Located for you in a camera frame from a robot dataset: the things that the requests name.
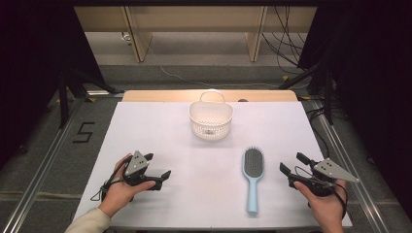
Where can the person's left hand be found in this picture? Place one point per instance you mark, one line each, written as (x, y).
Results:
(118, 194)

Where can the white table cover sheet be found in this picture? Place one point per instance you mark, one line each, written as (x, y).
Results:
(200, 181)

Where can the black metal stand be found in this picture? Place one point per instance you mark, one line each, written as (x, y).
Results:
(63, 97)
(327, 97)

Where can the metal floor rail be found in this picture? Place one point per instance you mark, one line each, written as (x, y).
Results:
(343, 152)
(42, 168)

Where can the white wall plug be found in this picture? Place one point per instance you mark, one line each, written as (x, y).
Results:
(125, 36)

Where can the light blue hairbrush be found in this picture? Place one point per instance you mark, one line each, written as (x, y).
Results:
(253, 171)

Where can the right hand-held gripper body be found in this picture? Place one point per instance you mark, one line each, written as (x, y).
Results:
(332, 170)

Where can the person's right hand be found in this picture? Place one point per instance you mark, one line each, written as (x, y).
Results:
(325, 210)

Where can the black curtain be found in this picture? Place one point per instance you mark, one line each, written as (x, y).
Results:
(372, 81)
(32, 64)

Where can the white plastic basket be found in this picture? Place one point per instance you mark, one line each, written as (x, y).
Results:
(211, 119)

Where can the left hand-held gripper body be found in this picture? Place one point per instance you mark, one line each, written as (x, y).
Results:
(135, 165)

